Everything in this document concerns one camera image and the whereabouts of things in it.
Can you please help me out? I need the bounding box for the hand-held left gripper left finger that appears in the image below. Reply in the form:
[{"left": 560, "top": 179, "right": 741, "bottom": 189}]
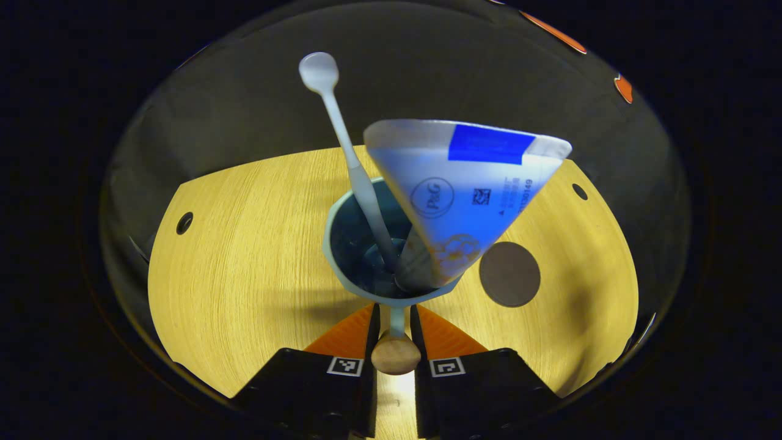
[{"left": 231, "top": 302, "right": 381, "bottom": 440}]

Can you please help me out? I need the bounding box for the light blue cup wooden handle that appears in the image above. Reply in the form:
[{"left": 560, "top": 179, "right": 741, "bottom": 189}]
[{"left": 322, "top": 177, "right": 462, "bottom": 375}]

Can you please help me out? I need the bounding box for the white blue toothpaste tube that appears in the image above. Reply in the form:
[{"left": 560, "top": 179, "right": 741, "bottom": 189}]
[{"left": 364, "top": 118, "right": 573, "bottom": 291}]

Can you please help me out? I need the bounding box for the dark brown round coaster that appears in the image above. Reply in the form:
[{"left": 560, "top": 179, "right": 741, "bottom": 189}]
[{"left": 479, "top": 241, "right": 541, "bottom": 308}]

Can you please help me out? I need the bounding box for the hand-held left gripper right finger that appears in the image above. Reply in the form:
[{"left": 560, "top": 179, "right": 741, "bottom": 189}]
[{"left": 409, "top": 304, "right": 563, "bottom": 440}]

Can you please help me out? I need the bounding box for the wooden desktop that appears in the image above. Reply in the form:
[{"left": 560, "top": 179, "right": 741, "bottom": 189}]
[{"left": 148, "top": 145, "right": 640, "bottom": 440}]

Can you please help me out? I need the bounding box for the black backdrop cloth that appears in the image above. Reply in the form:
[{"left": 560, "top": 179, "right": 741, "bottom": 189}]
[{"left": 101, "top": 0, "right": 691, "bottom": 380}]

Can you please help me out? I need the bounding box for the white toothbrush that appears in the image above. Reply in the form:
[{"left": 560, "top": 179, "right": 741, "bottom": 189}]
[{"left": 298, "top": 52, "right": 401, "bottom": 273}]

